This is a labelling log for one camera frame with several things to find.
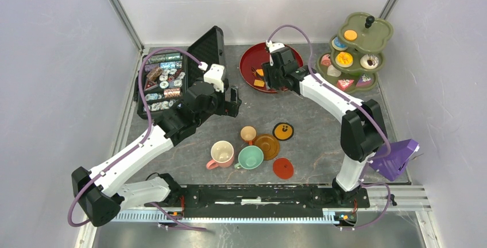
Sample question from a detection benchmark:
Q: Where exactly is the white chocolate donut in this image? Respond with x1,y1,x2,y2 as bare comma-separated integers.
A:
360,54,380,69

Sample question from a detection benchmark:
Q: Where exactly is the mint green cup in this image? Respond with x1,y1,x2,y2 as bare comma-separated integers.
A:
234,145,264,170

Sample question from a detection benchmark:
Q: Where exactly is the purple cable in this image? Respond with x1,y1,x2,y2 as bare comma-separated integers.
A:
67,48,209,233
266,24,393,231

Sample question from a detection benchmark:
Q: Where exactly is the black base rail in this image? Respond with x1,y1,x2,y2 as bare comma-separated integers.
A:
158,173,370,218

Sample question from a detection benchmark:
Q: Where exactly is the black open case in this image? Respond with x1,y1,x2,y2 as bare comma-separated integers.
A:
142,26,229,118

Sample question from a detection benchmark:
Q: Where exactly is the green three-tier stand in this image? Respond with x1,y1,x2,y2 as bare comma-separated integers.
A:
316,12,394,94

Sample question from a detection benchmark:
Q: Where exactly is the blue frosted donut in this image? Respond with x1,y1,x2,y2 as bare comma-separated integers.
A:
331,36,348,51

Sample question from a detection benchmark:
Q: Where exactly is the purple triangle cake slice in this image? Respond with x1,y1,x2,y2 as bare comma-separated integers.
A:
355,74,374,88

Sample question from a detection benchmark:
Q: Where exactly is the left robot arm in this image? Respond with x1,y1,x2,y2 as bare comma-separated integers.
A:
68,82,242,227

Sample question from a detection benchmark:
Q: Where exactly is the brown saucer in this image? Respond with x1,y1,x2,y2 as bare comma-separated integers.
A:
253,134,280,161

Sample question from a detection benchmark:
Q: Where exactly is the small orange cup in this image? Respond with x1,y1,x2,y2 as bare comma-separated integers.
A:
240,126,257,145

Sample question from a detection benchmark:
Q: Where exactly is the pink roll cake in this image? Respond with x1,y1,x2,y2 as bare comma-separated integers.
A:
320,53,331,67

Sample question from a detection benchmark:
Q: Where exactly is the purple plastic holder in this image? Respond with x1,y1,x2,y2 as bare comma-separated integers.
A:
369,139,420,181

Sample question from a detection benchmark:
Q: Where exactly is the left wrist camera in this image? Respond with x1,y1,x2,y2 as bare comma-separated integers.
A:
203,64,226,93

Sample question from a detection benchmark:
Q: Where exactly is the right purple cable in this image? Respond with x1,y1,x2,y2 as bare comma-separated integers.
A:
266,24,393,231

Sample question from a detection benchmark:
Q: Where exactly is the red round tray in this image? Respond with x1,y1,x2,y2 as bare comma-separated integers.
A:
239,42,310,94

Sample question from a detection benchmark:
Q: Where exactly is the pink strawberry cake slice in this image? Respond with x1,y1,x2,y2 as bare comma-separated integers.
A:
337,79,354,92

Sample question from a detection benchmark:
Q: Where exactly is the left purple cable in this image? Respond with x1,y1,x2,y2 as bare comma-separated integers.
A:
67,48,209,233

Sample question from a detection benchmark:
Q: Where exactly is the yellow frosted donut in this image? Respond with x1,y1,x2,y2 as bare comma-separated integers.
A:
335,51,354,68

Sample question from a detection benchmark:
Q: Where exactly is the round orange cookie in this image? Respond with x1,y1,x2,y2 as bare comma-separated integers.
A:
343,30,358,41

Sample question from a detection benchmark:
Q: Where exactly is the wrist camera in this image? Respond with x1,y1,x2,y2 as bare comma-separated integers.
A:
265,40,285,66
203,64,226,93

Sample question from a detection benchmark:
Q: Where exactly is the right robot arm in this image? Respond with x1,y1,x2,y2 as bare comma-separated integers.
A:
262,44,388,207

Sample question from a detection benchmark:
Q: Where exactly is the orange smiley coaster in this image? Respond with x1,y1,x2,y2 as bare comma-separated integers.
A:
272,122,295,141

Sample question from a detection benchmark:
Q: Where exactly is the orange square cracker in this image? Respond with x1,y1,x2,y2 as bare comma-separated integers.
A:
253,79,265,88

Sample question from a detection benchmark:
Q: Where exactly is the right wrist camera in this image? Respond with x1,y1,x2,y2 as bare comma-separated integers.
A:
265,40,285,66

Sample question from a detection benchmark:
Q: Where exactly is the red round coaster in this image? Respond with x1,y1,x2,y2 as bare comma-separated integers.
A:
272,157,294,180

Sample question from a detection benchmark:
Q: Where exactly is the pink mug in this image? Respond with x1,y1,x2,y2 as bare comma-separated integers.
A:
206,141,234,170

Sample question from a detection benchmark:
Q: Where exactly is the white roll cake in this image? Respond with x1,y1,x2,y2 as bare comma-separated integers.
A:
327,65,342,78

